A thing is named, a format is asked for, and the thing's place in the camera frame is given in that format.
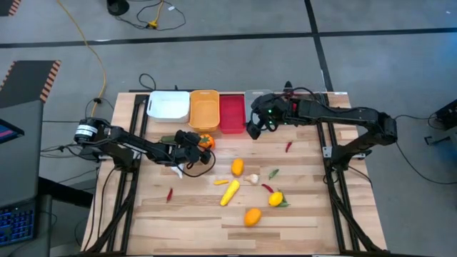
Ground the clear plastic basket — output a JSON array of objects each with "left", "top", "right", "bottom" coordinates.
[{"left": 273, "top": 89, "right": 328, "bottom": 121}]

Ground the orange bell pepper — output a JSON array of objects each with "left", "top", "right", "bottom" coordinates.
[{"left": 198, "top": 133, "right": 216, "bottom": 151}]

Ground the grey plastic basket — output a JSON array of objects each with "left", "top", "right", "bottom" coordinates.
[{"left": 244, "top": 89, "right": 278, "bottom": 131}]

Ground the yellow toy corn cob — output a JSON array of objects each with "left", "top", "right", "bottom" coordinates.
[{"left": 219, "top": 179, "right": 241, "bottom": 207}]

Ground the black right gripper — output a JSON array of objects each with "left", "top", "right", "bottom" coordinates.
[{"left": 246, "top": 92, "right": 288, "bottom": 141}]

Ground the yellow power plug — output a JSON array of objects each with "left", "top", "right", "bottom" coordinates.
[{"left": 146, "top": 0, "right": 166, "bottom": 29}]

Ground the large black hazard-striped mat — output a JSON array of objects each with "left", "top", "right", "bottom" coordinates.
[{"left": 0, "top": 59, "right": 62, "bottom": 109}]

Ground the yellow-orange plastic basket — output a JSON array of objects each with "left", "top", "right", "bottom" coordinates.
[{"left": 189, "top": 89, "right": 221, "bottom": 133}]

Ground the white plastic basket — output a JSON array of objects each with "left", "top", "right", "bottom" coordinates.
[{"left": 146, "top": 90, "right": 191, "bottom": 124}]

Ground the backlit computer keyboard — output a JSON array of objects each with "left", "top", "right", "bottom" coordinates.
[{"left": 0, "top": 201, "right": 36, "bottom": 247}]

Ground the red plastic basket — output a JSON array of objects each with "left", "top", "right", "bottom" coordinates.
[{"left": 219, "top": 94, "right": 248, "bottom": 135}]

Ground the long black power cable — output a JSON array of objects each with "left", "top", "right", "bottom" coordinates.
[{"left": 391, "top": 113, "right": 457, "bottom": 186}]

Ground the yellow toy lemon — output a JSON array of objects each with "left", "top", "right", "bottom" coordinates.
[{"left": 268, "top": 191, "right": 285, "bottom": 208}]

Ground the black looped cable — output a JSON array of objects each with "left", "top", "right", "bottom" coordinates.
[{"left": 138, "top": 73, "right": 157, "bottom": 92}]

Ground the black metal frame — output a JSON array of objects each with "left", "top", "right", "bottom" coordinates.
[
  {"left": 312, "top": 92, "right": 386, "bottom": 255},
  {"left": 81, "top": 93, "right": 151, "bottom": 255}
]

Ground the white toy garlic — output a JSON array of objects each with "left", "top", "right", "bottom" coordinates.
[{"left": 170, "top": 163, "right": 186, "bottom": 179}]

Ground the small black hazard-striped mat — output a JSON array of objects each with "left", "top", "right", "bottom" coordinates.
[{"left": 0, "top": 0, "right": 22, "bottom": 17}]

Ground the black equipment box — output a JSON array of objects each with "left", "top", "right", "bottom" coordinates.
[{"left": 424, "top": 99, "right": 457, "bottom": 146}]

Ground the computer monitor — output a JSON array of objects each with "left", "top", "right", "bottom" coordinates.
[{"left": 0, "top": 117, "right": 25, "bottom": 144}]

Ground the black round stand base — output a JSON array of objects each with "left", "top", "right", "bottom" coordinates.
[{"left": 106, "top": 0, "right": 130, "bottom": 16}]

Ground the grey desk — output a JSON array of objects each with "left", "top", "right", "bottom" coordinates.
[{"left": 0, "top": 99, "right": 46, "bottom": 208}]

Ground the yellow extension cable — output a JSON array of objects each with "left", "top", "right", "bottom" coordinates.
[{"left": 56, "top": 0, "right": 109, "bottom": 119}]

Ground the thin black floor cable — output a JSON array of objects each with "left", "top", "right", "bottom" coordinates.
[{"left": 116, "top": 0, "right": 186, "bottom": 32}]

